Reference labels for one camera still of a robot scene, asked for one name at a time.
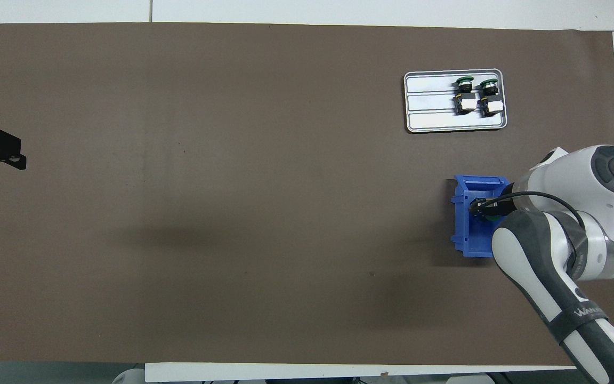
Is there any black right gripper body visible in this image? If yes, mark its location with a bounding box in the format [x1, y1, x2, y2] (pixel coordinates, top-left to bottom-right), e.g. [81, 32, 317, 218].
[486, 195, 515, 217]

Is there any blue plastic bin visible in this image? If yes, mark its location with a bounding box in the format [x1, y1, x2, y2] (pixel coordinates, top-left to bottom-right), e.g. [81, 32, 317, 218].
[450, 175, 515, 259]

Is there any grey metal tray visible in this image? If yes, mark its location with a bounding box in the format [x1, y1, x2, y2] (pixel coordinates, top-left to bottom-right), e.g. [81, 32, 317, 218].
[403, 69, 508, 134]

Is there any brown table mat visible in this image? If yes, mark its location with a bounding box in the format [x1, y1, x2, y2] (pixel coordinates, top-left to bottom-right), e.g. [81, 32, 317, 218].
[0, 22, 614, 367]

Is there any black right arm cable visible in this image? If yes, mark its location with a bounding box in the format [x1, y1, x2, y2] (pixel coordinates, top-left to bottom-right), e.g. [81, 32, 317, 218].
[486, 191, 587, 267]

